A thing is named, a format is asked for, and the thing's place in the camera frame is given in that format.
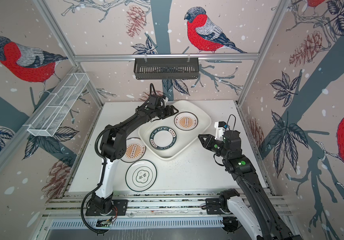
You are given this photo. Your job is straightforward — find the white mesh wall shelf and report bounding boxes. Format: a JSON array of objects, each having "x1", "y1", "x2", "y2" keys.
[{"x1": 27, "y1": 73, "x2": 90, "y2": 137}]

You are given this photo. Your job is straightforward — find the black wire wall basket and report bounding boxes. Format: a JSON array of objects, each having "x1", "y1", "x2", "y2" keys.
[{"x1": 134, "y1": 58, "x2": 200, "y2": 80}]

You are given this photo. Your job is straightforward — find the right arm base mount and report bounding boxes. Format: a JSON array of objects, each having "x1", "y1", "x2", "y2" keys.
[{"x1": 200, "y1": 198, "x2": 231, "y2": 215}]

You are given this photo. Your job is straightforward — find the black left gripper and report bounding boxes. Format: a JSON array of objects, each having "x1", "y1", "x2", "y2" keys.
[{"x1": 154, "y1": 105, "x2": 180, "y2": 119}]

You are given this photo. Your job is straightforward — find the black rim flower plate front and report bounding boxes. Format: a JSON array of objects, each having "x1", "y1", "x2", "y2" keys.
[{"x1": 126, "y1": 160, "x2": 157, "y2": 192}]

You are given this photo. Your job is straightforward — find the green rim plate front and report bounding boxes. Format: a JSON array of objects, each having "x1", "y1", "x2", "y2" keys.
[{"x1": 149, "y1": 127, "x2": 177, "y2": 151}]

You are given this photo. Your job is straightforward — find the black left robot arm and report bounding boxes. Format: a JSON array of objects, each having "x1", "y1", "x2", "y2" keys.
[{"x1": 80, "y1": 95, "x2": 179, "y2": 235}]

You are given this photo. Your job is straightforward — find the orange sunburst plate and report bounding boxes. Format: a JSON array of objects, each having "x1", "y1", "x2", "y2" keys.
[{"x1": 121, "y1": 138, "x2": 146, "y2": 163}]

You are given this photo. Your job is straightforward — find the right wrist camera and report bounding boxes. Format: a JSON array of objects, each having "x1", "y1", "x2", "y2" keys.
[{"x1": 214, "y1": 121, "x2": 241, "y2": 142}]

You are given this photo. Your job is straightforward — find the white plastic bin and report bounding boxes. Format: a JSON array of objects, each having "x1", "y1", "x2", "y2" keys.
[{"x1": 138, "y1": 100, "x2": 212, "y2": 161}]

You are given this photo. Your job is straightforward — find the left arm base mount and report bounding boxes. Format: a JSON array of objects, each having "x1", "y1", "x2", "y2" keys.
[{"x1": 85, "y1": 199, "x2": 129, "y2": 217}]

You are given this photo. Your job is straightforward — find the aluminium rail base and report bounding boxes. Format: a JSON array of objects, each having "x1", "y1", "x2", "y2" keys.
[{"x1": 44, "y1": 191, "x2": 293, "y2": 218}]

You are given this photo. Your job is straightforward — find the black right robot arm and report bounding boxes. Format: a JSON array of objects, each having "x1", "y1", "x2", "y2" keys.
[{"x1": 198, "y1": 131, "x2": 302, "y2": 240}]

